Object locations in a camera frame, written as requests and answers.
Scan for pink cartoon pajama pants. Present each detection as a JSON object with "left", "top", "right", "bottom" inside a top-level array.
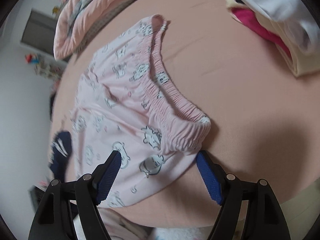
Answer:
[{"left": 71, "top": 15, "right": 211, "bottom": 207}]

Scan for pile of folded clothes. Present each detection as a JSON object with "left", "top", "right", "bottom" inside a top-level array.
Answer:
[{"left": 241, "top": 0, "right": 319, "bottom": 77}]

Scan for fluffy cartoon pajama leg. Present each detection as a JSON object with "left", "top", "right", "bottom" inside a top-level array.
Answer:
[{"left": 98, "top": 208, "right": 212, "bottom": 240}]

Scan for navy striped garment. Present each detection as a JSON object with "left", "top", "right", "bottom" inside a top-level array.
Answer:
[{"left": 49, "top": 131, "right": 73, "bottom": 183}]

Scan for pink bed sheet mattress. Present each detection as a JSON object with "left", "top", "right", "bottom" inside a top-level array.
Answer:
[{"left": 48, "top": 0, "right": 320, "bottom": 229}]

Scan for white shelf rack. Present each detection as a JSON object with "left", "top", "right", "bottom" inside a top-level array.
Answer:
[{"left": 34, "top": 61, "right": 62, "bottom": 80}]

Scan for colourful plush toy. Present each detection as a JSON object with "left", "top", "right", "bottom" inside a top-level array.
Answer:
[{"left": 25, "top": 54, "right": 41, "bottom": 64}]

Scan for grey door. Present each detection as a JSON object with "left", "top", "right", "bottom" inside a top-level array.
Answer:
[{"left": 21, "top": 10, "right": 57, "bottom": 57}]

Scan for pink folded quilt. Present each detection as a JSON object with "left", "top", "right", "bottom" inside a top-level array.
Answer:
[{"left": 53, "top": 0, "right": 135, "bottom": 60}]

